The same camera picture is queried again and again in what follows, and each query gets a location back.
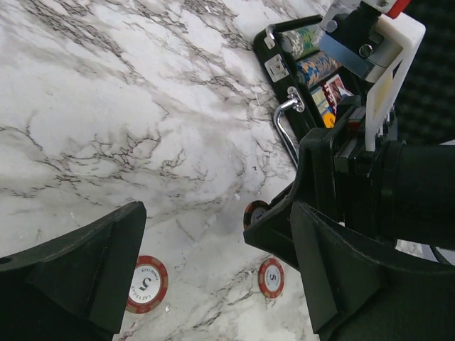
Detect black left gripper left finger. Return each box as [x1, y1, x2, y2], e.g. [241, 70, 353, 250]
[1, 202, 146, 340]

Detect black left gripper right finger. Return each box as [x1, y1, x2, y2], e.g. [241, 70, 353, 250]
[290, 202, 454, 340]

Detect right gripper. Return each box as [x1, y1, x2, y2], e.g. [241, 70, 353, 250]
[243, 96, 398, 269]

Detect brown 100 poker chip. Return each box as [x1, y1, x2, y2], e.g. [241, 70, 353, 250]
[243, 200, 271, 229]

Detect red 5 poker chip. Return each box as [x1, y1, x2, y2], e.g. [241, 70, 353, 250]
[126, 255, 168, 314]
[258, 258, 284, 299]

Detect yellow big blind button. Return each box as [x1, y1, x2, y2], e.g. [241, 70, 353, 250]
[322, 112, 336, 129]

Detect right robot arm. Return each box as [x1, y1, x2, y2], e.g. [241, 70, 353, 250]
[244, 97, 454, 340]

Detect red playing card deck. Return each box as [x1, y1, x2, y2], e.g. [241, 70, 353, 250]
[322, 74, 353, 106]

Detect black poker chip case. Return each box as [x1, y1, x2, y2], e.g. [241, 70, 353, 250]
[254, 0, 455, 168]

